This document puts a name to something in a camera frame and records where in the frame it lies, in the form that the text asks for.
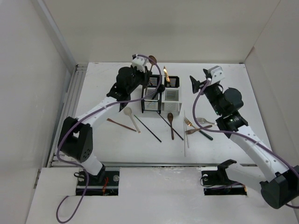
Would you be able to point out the black chopstick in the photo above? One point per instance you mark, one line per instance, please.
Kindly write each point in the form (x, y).
(147, 128)
(170, 126)

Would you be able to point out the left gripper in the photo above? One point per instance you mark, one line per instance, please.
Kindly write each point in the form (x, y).
(145, 75)

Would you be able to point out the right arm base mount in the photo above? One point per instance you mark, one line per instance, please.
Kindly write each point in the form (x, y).
(215, 181)

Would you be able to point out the black utensil rack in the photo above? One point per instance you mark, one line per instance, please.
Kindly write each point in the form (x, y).
(148, 105)

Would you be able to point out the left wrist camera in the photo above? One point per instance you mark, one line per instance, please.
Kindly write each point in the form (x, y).
(139, 62)

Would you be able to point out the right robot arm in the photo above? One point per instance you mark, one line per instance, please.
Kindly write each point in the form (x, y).
(277, 181)

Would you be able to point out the rose gold fork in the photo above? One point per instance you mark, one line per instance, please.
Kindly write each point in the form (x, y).
(191, 131)

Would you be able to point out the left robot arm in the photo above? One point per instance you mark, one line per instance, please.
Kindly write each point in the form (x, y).
(76, 137)

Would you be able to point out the brown wooden spoon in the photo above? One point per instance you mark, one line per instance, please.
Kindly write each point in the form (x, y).
(170, 119)

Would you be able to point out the aluminium rail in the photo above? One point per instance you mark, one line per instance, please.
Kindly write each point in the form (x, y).
(150, 164)

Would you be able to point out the copper knife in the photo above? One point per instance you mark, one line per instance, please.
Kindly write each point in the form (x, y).
(129, 128)

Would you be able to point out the black chopstick right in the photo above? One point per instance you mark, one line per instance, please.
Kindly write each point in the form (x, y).
(170, 126)

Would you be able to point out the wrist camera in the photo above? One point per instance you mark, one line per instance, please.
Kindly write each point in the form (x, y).
(139, 62)
(216, 74)

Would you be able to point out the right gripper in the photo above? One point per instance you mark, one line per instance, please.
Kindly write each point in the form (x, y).
(195, 84)

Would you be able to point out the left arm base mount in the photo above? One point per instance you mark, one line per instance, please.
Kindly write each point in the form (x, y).
(108, 185)

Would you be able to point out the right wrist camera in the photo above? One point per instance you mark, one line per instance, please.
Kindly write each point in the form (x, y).
(216, 74)

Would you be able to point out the silver fork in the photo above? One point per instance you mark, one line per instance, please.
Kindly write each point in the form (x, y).
(204, 121)

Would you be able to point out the copper round spoon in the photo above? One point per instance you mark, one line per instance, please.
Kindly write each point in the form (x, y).
(152, 61)

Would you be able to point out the black round spoon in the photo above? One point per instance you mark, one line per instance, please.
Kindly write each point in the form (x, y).
(160, 89)

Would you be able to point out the white utensil rack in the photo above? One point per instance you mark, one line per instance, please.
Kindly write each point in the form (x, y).
(171, 97)

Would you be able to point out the white chopstick right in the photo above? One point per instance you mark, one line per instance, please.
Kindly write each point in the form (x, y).
(187, 140)

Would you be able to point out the black chopstick left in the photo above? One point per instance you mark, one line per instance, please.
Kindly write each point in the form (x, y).
(147, 128)

